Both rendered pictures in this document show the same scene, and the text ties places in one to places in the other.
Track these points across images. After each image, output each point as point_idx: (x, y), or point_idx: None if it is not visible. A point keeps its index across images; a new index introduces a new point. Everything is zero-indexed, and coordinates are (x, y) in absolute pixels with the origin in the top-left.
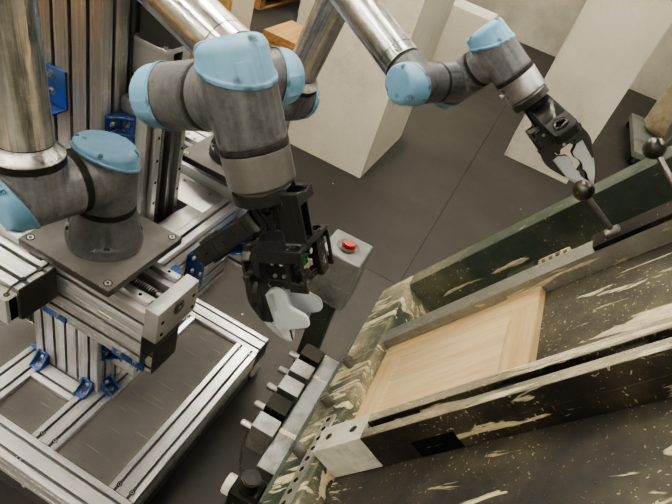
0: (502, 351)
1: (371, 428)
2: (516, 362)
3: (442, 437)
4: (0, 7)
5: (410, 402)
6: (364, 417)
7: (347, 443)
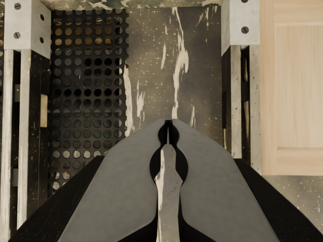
0: (312, 149)
1: (238, 54)
2: (291, 164)
3: (225, 118)
4: None
5: (257, 90)
6: (256, 38)
7: (229, 30)
